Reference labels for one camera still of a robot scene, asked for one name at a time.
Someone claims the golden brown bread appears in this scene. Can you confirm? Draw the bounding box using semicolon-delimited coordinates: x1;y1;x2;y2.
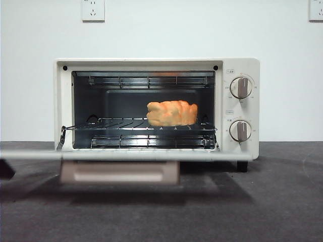
146;100;199;127

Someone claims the cream oven control knob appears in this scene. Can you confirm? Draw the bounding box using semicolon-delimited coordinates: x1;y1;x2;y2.
229;76;254;99
229;119;252;142

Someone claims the white wall socket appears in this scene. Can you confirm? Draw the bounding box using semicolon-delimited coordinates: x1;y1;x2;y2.
308;0;323;22
81;0;105;22

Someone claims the cream Toshiba toaster oven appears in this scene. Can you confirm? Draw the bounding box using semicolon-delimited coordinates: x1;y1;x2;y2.
53;57;260;173

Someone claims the glass oven door with handle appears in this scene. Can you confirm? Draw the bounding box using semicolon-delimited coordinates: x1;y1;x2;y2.
0;148;224;187

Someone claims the metal wire oven rack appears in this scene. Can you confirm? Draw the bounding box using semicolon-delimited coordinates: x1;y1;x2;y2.
66;116;218;132

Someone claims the wire heater guard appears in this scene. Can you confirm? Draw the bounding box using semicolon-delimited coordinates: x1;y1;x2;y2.
90;134;216;149
88;75;208;89

